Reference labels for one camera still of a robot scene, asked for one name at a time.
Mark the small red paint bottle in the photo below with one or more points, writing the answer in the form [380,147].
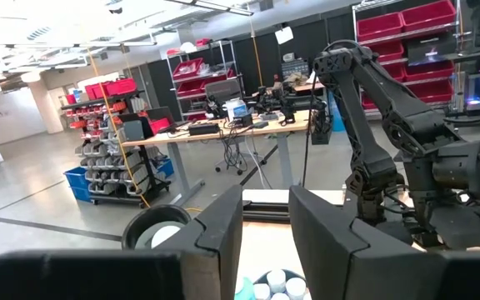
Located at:
[279,296]

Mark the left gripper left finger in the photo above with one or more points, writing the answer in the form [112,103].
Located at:
[219,233]

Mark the grey office chair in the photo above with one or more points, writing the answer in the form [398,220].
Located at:
[223,89]

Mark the black equipment on workbench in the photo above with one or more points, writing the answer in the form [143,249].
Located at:
[279,100]

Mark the blue cylindrical container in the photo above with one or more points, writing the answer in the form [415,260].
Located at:
[337,116]

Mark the rack with red bins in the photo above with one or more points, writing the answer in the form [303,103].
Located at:
[117,86]

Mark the small green paint bottle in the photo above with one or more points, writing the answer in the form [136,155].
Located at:
[276,280]

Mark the large teal paint bottle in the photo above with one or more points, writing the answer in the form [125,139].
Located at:
[245,291]

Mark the teal plastic storage bin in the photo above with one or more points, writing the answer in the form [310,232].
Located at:
[261,278]

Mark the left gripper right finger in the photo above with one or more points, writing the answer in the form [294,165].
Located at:
[323,241]

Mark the small teal-green paint bottle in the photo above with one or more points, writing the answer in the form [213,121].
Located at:
[261,291]

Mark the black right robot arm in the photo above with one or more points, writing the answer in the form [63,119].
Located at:
[369,158]

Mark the wooden workbench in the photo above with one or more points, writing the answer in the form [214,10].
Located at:
[261,128]

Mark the white and blue box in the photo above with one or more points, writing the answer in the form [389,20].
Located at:
[236,109]

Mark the small blue paint bottle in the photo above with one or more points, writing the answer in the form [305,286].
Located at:
[295,288]

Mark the large shelf with red bins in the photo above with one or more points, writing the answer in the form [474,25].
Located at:
[427,14]

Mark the white paper sign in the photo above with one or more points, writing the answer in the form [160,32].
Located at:
[284,35]

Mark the white cylinder with black rim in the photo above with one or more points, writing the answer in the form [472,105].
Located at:
[163,235]

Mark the blue floor crate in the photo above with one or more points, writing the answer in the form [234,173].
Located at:
[77,183]
[166,167]

